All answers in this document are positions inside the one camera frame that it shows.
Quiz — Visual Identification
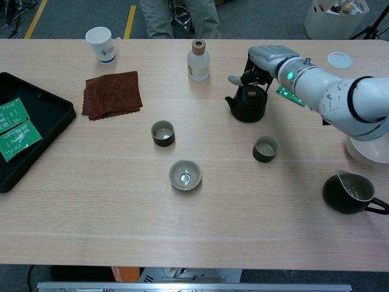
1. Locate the large white ceramic bowl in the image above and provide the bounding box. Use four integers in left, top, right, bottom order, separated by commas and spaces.
345, 136, 389, 165

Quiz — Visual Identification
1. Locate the white storage bin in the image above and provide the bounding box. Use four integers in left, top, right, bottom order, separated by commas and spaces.
303, 0, 370, 40

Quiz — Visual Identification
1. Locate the black cast iron teapot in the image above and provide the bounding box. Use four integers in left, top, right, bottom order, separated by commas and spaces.
224, 85, 269, 123

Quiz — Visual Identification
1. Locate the frosted glass bottle wooden cap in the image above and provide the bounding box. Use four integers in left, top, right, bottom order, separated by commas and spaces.
187, 39, 211, 82

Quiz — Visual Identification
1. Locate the black equipment stand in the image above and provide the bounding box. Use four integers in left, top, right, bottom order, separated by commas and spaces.
0, 0, 39, 39

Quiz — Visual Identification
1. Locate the grey-green shallow ceramic bowl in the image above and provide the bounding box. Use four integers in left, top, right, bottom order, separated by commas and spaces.
168, 159, 202, 192

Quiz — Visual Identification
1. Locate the orange striped panel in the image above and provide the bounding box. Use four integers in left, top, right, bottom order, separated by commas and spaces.
111, 266, 140, 283

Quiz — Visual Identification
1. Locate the black tripod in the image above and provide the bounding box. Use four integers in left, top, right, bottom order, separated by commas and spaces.
349, 0, 389, 41

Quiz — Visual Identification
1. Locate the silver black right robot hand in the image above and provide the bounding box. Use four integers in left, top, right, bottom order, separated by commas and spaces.
227, 44, 300, 88

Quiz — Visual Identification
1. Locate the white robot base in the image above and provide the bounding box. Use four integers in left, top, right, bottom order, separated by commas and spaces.
138, 267, 243, 283

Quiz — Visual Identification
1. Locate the brown microfibre cloth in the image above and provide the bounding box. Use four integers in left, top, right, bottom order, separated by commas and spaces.
81, 71, 143, 122

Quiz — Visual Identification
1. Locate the person in beige trousers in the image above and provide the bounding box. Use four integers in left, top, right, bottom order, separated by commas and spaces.
139, 0, 221, 40

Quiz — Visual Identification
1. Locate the white round lid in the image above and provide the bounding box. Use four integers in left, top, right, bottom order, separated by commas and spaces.
327, 51, 353, 70

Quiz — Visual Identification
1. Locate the white paper cup blue logo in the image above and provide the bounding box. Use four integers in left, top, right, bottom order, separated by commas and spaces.
85, 26, 117, 64

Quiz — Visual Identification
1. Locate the dark cylindrical ceramic teacup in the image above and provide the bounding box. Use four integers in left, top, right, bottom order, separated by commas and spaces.
150, 120, 176, 148
252, 136, 280, 163

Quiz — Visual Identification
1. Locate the green tea packet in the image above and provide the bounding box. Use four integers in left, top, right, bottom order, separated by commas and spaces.
0, 119, 43, 162
0, 97, 30, 136
275, 85, 306, 107

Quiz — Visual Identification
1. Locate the black plastic tray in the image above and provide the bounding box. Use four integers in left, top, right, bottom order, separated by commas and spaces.
0, 72, 77, 193

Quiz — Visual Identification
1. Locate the chrome chair base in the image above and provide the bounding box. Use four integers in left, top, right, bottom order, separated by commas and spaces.
170, 0, 195, 33

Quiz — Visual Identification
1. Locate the dark ceramic pouring pitcher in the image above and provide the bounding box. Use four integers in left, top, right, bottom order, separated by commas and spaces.
322, 170, 389, 215

